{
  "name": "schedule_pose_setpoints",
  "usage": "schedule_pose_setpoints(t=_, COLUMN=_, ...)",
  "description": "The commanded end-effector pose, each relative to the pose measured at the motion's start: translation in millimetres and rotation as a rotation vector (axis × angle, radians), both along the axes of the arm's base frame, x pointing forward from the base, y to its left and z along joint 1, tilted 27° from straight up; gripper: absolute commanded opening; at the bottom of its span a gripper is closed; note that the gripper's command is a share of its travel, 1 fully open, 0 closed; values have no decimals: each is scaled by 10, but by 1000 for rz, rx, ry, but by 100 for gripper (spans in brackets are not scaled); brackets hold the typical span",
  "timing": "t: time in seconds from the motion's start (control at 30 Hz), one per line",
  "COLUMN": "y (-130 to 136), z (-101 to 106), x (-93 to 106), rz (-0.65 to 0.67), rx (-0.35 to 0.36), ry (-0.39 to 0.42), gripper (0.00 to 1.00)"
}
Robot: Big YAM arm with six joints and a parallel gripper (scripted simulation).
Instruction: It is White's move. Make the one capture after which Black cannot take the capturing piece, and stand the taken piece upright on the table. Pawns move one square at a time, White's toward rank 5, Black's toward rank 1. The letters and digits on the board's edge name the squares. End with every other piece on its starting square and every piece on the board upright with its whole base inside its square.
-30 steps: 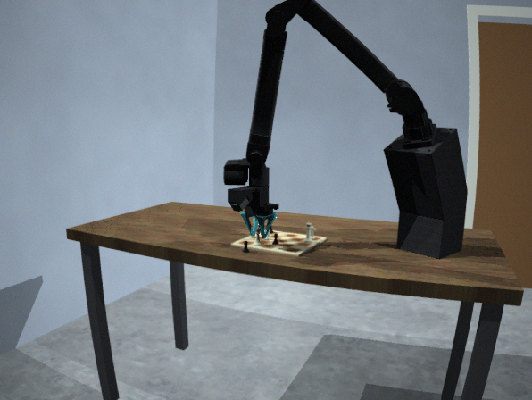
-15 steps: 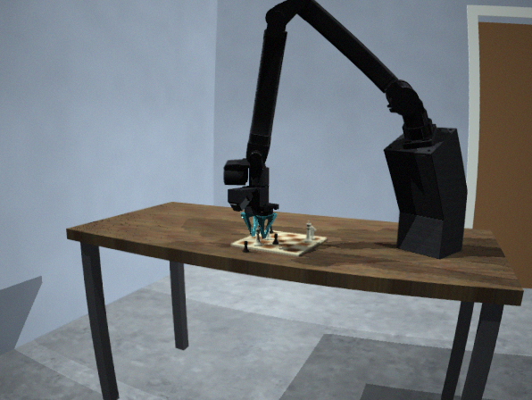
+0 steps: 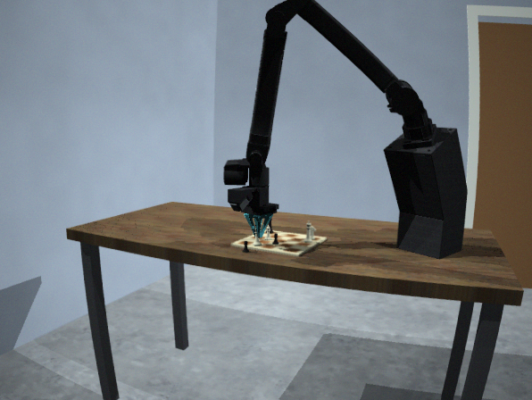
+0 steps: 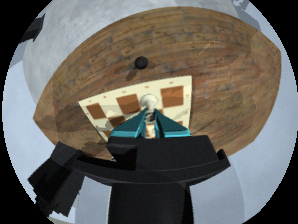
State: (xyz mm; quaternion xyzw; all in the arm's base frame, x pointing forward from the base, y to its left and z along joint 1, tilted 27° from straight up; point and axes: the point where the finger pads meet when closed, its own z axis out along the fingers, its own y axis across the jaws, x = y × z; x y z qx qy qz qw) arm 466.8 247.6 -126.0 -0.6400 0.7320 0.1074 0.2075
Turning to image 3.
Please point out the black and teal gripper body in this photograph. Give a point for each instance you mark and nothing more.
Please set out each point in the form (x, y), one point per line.
(256, 210)

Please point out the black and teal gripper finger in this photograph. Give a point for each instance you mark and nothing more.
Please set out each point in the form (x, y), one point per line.
(249, 218)
(257, 221)

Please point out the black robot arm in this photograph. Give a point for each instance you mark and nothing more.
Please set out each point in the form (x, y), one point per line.
(418, 132)

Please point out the brown and cream chessboard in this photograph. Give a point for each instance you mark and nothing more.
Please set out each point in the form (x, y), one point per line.
(288, 243)

